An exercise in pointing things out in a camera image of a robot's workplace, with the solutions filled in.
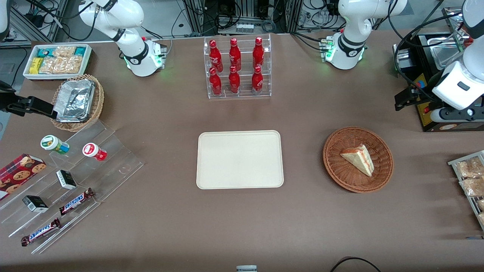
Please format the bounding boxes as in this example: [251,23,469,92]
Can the small black box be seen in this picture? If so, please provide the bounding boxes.
[22,195,49,213]
[56,170,77,190]

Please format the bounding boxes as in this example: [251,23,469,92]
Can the steel food pan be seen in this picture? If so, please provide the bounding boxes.
[431,36,464,71]

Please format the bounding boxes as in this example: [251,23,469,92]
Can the black table cable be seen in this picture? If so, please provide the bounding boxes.
[330,257,382,272]

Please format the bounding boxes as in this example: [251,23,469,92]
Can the clear acrylic stepped shelf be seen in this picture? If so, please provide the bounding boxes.
[0,120,144,255]

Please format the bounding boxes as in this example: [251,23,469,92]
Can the Snickers chocolate bar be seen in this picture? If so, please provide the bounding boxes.
[20,218,62,247]
[59,187,95,216]

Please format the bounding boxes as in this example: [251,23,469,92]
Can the white snack bin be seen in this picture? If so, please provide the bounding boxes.
[22,43,93,81]

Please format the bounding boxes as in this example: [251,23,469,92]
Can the green lid yogurt cup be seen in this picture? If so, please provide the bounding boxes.
[40,134,70,155]

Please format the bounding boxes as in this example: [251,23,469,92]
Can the light wicker basket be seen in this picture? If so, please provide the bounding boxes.
[50,74,105,132]

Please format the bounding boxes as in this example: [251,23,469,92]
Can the brown wicker basket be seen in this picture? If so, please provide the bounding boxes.
[323,126,394,193]

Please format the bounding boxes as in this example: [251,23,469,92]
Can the aluminium foil container stack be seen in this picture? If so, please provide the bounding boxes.
[53,79,96,123]

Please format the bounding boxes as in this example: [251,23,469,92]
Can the black food warmer appliance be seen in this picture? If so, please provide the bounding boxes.
[393,6,484,133]

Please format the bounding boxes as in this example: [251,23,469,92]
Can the metal wire rack tray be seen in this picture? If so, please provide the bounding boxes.
[448,150,484,232]

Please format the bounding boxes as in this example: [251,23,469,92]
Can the cream plastic tray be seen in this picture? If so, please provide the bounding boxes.
[196,130,284,190]

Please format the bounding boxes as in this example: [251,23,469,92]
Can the grey metal box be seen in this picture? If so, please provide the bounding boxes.
[392,43,416,73]

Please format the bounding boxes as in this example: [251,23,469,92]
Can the clear acrylic bottle rack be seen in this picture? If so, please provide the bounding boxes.
[203,33,272,100]

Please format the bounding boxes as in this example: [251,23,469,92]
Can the red tartan cookie box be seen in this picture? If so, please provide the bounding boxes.
[0,153,47,201]

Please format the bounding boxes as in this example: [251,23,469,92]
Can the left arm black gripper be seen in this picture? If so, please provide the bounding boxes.
[394,87,436,111]

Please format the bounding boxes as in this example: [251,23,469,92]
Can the red cola bottle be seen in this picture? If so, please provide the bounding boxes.
[229,38,242,71]
[253,37,265,70]
[209,67,223,96]
[251,66,264,93]
[209,39,223,72]
[228,66,241,94]

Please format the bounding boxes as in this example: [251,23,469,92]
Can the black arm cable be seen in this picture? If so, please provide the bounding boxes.
[393,11,467,93]

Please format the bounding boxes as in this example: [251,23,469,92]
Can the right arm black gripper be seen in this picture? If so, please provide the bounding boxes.
[0,80,54,117]

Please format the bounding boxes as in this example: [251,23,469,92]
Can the triangular sandwich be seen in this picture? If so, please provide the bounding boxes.
[340,144,375,177]

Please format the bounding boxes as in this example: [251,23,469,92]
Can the clear rice cracker bag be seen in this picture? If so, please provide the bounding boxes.
[39,57,65,74]
[53,46,77,58]
[60,56,83,74]

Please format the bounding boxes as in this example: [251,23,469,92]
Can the red lid yogurt cup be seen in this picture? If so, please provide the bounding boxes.
[82,142,107,162]

